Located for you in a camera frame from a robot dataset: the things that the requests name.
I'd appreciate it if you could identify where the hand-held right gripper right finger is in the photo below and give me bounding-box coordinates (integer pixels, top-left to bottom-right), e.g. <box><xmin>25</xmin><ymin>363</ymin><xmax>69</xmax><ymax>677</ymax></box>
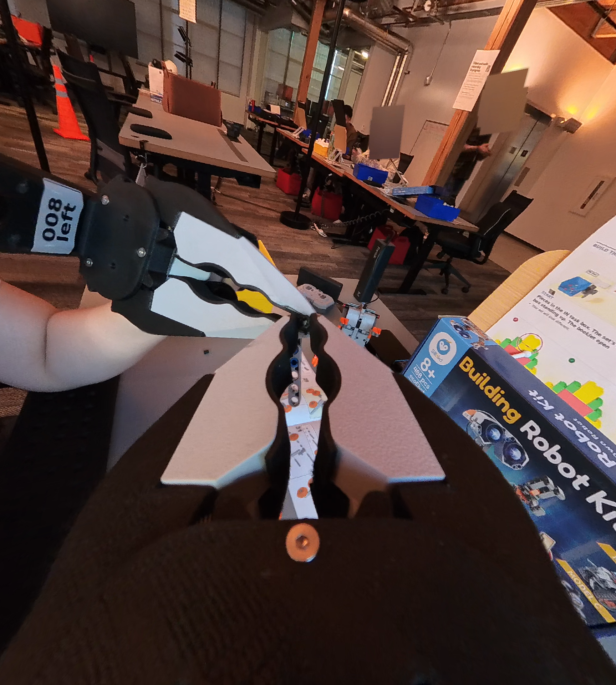
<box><xmin>308</xmin><ymin>315</ymin><xmax>446</xmax><ymax>520</ymax></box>

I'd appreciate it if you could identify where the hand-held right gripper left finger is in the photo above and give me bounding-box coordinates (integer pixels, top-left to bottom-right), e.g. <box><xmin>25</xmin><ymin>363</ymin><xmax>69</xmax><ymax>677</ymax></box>
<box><xmin>161</xmin><ymin>316</ymin><xmax>298</xmax><ymax>520</ymax></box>

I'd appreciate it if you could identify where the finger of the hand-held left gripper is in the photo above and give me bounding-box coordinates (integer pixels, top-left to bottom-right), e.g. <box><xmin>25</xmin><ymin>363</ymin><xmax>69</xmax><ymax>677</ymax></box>
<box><xmin>168</xmin><ymin>212</ymin><xmax>317</xmax><ymax>318</ymax></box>
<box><xmin>149</xmin><ymin>268</ymin><xmax>309</xmax><ymax>338</ymax></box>

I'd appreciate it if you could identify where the grey perforated brick beam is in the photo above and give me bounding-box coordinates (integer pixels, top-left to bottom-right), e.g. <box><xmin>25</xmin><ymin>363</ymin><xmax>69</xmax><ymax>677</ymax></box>
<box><xmin>285</xmin><ymin>345</ymin><xmax>306</xmax><ymax>406</ymax></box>

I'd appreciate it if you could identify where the grey orange brick robot model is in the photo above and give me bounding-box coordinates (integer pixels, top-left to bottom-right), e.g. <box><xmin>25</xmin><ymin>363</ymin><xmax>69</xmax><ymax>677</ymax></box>
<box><xmin>338</xmin><ymin>301</ymin><xmax>382</xmax><ymax>346</ymax></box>

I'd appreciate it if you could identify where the person's left forearm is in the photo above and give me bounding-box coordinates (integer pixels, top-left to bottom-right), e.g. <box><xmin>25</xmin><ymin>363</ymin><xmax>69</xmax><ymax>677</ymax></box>
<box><xmin>0</xmin><ymin>259</ymin><xmax>151</xmax><ymax>394</ymax></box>

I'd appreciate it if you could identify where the grey desk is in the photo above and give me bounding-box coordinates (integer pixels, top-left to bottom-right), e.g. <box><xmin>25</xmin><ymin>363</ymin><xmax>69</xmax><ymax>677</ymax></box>
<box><xmin>106</xmin><ymin>316</ymin><xmax>616</xmax><ymax>685</ymax></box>

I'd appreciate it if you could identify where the beige office desk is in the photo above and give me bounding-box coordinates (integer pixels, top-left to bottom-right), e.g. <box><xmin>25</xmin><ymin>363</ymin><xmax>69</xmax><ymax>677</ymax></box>
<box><xmin>119</xmin><ymin>88</ymin><xmax>278</xmax><ymax>201</ymax></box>

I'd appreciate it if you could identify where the long wooden-top desk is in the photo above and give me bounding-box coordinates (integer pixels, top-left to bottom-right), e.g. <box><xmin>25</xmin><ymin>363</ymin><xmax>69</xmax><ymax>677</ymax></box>
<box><xmin>276</xmin><ymin>126</ymin><xmax>480</xmax><ymax>295</ymax></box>

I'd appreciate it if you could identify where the white printed task sheet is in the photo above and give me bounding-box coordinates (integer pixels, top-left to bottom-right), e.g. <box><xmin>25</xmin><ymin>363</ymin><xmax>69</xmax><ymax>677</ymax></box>
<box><xmin>487</xmin><ymin>193</ymin><xmax>616</xmax><ymax>477</ymax></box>

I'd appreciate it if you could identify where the yellow plastic bin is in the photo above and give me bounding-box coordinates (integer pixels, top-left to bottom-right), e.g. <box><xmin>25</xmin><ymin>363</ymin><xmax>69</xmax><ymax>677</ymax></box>
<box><xmin>235</xmin><ymin>240</ymin><xmax>278</xmax><ymax>315</ymax></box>

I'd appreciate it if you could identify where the white open instruction booklet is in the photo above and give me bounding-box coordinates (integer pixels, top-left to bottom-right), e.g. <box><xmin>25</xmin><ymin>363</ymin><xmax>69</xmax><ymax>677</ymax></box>
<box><xmin>278</xmin><ymin>342</ymin><xmax>330</xmax><ymax>520</ymax></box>

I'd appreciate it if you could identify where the grey remote controller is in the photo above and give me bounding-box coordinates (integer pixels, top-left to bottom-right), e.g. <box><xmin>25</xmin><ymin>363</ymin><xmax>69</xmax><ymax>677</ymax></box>
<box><xmin>296</xmin><ymin>284</ymin><xmax>336</xmax><ymax>314</ymax></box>

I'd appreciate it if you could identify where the flat black box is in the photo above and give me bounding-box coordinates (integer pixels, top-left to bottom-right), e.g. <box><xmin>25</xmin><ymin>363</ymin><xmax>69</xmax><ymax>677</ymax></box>
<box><xmin>297</xmin><ymin>268</ymin><xmax>343</xmax><ymax>300</ymax></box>

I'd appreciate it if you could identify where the orange traffic cone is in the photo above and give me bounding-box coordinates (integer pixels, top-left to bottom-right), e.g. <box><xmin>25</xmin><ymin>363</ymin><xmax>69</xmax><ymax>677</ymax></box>
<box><xmin>51</xmin><ymin>63</ymin><xmax>90</xmax><ymax>141</ymax></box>

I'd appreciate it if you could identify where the black office chair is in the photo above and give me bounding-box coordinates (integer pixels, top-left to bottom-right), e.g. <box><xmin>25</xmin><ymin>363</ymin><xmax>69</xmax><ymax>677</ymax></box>
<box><xmin>56</xmin><ymin>48</ymin><xmax>137</xmax><ymax>183</ymax></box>
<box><xmin>424</xmin><ymin>190</ymin><xmax>533</xmax><ymax>295</ymax></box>

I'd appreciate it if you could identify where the blue robot kit box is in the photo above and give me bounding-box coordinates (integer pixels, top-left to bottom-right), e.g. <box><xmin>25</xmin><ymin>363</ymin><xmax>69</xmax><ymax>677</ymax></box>
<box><xmin>403</xmin><ymin>316</ymin><xmax>616</xmax><ymax>627</ymax></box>

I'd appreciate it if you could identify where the black pole stand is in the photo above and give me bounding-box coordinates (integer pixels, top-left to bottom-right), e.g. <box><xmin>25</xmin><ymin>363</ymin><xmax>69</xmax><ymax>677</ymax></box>
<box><xmin>280</xmin><ymin>0</ymin><xmax>346</xmax><ymax>230</ymax></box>
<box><xmin>0</xmin><ymin>0</ymin><xmax>53</xmax><ymax>173</ymax></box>

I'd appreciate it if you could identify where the black upright device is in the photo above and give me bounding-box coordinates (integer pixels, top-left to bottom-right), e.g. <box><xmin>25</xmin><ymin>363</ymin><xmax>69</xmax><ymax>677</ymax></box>
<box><xmin>353</xmin><ymin>238</ymin><xmax>397</xmax><ymax>303</ymax></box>

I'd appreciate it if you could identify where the blue storage bin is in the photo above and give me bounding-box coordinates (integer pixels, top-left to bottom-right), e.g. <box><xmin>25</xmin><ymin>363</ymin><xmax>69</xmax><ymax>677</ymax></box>
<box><xmin>414</xmin><ymin>194</ymin><xmax>461</xmax><ymax>223</ymax></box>
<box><xmin>353</xmin><ymin>162</ymin><xmax>390</xmax><ymax>187</ymax></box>

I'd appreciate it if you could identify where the black monitor screen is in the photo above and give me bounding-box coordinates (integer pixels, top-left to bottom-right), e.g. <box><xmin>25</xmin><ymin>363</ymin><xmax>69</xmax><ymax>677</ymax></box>
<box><xmin>46</xmin><ymin>0</ymin><xmax>140</xmax><ymax>60</ymax></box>

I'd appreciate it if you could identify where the whiteboard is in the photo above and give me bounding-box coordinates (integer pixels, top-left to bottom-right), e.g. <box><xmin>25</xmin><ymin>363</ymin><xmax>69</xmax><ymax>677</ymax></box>
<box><xmin>408</xmin><ymin>120</ymin><xmax>450</xmax><ymax>185</ymax></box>

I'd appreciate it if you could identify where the grey elevator door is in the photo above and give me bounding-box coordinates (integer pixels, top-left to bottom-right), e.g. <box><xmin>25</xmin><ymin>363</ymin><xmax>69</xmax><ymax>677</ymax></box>
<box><xmin>465</xmin><ymin>104</ymin><xmax>552</xmax><ymax>215</ymax></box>

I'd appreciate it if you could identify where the white paper notice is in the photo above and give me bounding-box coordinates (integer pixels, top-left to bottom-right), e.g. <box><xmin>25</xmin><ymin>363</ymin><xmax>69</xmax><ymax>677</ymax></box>
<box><xmin>452</xmin><ymin>49</ymin><xmax>501</xmax><ymax>112</ymax></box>

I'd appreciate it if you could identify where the wooden pillar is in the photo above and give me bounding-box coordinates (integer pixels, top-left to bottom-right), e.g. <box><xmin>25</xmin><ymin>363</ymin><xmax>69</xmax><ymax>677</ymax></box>
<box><xmin>420</xmin><ymin>0</ymin><xmax>539</xmax><ymax>188</ymax></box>

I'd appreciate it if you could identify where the white wall plate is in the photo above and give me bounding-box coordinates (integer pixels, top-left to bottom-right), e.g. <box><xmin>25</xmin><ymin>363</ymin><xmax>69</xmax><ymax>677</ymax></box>
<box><xmin>570</xmin><ymin>176</ymin><xmax>616</xmax><ymax>217</ymax></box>

